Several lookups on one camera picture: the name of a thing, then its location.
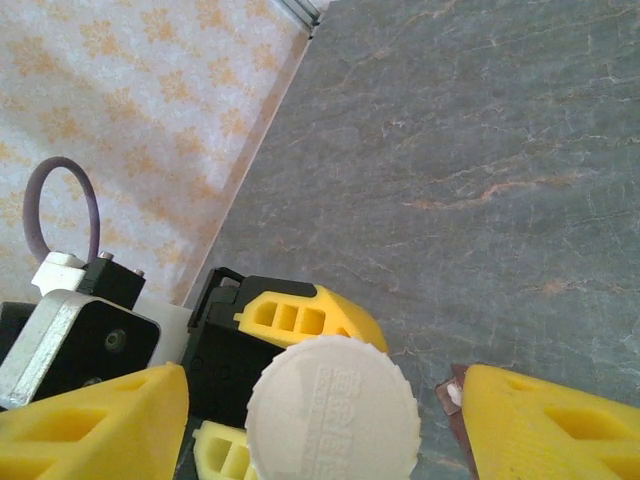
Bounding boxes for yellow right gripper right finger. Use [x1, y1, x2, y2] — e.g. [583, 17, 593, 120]
[462, 363, 640, 480]

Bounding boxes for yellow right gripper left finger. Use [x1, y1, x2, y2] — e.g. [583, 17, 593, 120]
[0, 362, 190, 480]

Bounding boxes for red translucent weekly pill organizer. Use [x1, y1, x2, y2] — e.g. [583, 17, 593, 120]
[434, 363, 479, 476]

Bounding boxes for white ridged bottle cap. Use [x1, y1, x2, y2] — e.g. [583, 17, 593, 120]
[244, 334, 422, 480]

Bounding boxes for aluminium frame post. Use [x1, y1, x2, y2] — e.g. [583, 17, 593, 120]
[277, 0, 332, 27]

